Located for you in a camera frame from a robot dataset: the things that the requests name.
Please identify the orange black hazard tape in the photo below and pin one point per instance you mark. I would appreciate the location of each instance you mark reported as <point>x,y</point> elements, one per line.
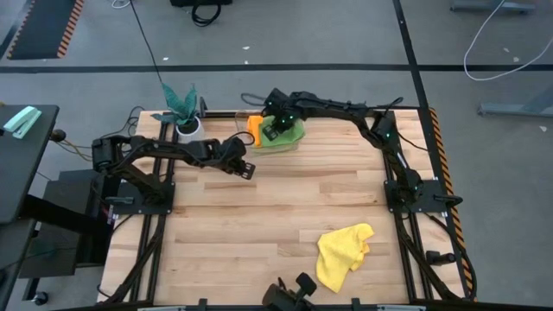
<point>449,185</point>

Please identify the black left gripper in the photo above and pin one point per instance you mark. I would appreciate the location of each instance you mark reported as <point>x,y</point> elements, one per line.
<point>233,153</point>

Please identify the yellow microfiber towel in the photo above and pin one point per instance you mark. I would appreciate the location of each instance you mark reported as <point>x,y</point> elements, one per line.
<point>339,259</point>

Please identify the black side desk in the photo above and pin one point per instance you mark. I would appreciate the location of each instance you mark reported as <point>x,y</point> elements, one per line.
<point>21,173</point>

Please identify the black camera post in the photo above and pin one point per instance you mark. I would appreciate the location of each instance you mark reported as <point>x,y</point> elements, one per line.
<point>202,108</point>

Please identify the clear plastic bin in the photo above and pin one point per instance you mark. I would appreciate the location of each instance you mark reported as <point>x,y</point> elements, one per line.
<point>242,121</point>

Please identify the black caster wheel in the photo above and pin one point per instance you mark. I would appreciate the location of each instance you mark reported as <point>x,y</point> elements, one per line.
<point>40,298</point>

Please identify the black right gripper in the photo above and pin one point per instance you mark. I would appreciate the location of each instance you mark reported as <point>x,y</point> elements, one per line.
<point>285,110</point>

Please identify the black clamp knob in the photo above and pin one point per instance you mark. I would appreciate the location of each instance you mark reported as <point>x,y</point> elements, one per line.
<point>438,258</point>

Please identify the artificial plant in white pot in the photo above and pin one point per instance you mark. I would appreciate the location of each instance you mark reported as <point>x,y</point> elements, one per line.
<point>190,131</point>

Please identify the orange microfiber towel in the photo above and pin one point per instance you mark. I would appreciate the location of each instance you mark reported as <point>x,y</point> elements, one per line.
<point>255,129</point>

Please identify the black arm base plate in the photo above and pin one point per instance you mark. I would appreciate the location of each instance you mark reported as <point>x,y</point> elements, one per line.
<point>432,190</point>
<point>134,208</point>

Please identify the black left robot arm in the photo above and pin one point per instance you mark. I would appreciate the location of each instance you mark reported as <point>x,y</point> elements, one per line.
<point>164,149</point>

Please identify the dark green microfiber towel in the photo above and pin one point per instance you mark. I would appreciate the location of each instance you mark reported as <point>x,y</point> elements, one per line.
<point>289,136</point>

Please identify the black aluminium table frame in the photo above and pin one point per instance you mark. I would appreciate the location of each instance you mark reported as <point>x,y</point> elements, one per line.
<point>220,114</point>

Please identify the mint green stapler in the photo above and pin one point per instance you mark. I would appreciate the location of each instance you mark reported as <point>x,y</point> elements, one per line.
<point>21,122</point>

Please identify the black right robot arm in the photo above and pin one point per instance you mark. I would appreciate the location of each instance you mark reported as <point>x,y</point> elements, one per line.
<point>345,110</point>

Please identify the black orange-striped floor mat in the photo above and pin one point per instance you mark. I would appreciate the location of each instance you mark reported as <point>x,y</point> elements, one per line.
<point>43,30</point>

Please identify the grey desk foot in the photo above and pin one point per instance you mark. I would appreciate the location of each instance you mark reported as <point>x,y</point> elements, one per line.
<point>518,109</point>
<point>488,6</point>

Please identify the black desk knob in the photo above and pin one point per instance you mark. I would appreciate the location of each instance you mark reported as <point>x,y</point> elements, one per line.
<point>57,135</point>

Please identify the black cabinet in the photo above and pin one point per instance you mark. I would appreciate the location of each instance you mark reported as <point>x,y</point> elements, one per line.
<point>65,207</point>

